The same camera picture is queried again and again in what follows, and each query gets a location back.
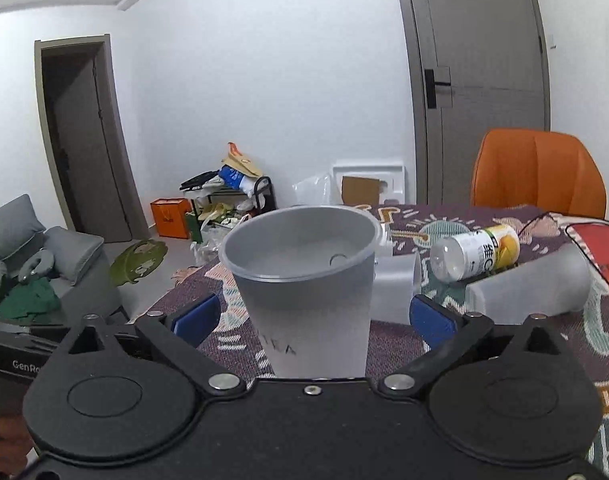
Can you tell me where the translucent frosted plastic cup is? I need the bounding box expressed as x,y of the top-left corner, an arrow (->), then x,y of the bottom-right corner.
465,244 -> 593,326

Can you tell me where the white plastic cup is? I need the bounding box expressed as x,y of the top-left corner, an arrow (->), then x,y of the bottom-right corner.
219,205 -> 385,379
373,252 -> 423,323

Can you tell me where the grey sofa cushion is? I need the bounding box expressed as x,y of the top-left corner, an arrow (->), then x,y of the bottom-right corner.
0,194 -> 48,267

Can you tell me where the white plastic bag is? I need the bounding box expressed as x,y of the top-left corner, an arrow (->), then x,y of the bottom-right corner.
191,212 -> 253,267

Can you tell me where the grey sofa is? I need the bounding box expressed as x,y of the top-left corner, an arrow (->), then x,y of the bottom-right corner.
0,194 -> 130,330

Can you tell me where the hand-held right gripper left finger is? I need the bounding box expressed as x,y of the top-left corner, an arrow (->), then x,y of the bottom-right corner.
58,293 -> 247,398

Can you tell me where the orange chair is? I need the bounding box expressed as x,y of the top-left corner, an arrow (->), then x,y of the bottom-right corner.
471,129 -> 607,220

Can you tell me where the black shoe rack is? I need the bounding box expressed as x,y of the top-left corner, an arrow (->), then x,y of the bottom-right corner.
181,175 -> 278,222

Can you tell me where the green leaf-shaped mat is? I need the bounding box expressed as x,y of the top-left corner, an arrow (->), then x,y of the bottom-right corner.
109,239 -> 168,288

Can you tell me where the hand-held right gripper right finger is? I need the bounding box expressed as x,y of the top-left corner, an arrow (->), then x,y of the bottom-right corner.
381,294 -> 571,402

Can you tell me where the blue and white bag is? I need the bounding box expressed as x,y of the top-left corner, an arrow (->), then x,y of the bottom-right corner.
218,165 -> 246,191

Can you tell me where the white foam packaging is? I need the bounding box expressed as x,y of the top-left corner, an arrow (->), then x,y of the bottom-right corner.
333,160 -> 405,206

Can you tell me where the clear plastic bag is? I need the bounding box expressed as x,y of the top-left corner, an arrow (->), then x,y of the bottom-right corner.
292,174 -> 335,207

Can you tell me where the brown cardboard piece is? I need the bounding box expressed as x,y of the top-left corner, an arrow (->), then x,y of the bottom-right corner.
341,175 -> 383,205

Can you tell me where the orange paper bag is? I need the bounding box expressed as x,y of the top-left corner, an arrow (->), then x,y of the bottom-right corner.
150,198 -> 192,239

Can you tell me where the dark brown door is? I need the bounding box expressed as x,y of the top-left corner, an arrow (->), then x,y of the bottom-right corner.
34,35 -> 150,244

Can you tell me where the white bottle with yellow label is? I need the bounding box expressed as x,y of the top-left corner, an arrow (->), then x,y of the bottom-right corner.
429,224 -> 521,283

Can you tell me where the white plastic object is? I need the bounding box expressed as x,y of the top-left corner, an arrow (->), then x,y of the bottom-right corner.
375,221 -> 396,261

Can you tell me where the patterned purple tablecloth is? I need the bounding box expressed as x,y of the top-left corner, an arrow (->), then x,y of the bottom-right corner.
144,203 -> 609,480

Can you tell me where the grey door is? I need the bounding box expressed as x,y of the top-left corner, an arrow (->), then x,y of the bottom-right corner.
391,0 -> 552,206

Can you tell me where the grey neck pillow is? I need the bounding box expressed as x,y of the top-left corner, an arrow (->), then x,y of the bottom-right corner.
17,249 -> 56,282

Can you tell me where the black door handle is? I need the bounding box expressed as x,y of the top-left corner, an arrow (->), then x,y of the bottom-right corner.
423,67 -> 452,109

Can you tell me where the beige paper bag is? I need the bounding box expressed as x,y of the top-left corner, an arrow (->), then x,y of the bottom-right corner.
221,142 -> 263,179

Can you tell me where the green cloth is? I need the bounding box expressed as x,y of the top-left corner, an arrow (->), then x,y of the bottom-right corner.
0,277 -> 63,322

